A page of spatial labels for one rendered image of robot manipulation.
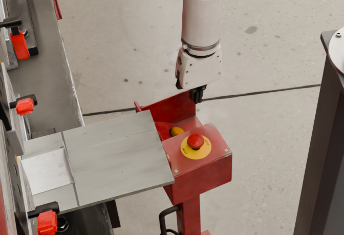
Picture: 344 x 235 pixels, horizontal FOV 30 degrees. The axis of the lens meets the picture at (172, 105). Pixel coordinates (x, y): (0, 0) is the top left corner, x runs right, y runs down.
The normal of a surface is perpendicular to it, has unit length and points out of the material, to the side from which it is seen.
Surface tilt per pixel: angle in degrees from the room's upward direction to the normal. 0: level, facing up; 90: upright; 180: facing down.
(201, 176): 90
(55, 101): 0
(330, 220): 90
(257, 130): 0
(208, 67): 90
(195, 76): 90
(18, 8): 0
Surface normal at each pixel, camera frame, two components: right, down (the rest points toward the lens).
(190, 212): 0.42, 0.67
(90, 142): -0.05, -0.65
